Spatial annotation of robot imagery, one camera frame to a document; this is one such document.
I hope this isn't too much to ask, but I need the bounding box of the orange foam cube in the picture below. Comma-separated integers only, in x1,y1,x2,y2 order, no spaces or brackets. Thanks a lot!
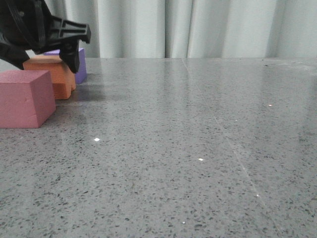
23,56,76,100

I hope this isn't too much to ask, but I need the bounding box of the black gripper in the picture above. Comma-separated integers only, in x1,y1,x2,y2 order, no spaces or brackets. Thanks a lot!
0,0,91,73

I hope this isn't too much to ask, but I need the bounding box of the pale green curtain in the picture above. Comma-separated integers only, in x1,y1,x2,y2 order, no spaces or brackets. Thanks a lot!
47,0,317,58

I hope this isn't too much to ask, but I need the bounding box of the purple foam cube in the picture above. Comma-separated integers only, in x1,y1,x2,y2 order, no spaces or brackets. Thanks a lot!
44,48,87,84

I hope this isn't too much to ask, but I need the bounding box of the red foam cube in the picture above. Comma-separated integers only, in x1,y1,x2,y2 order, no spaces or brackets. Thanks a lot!
0,70,56,128

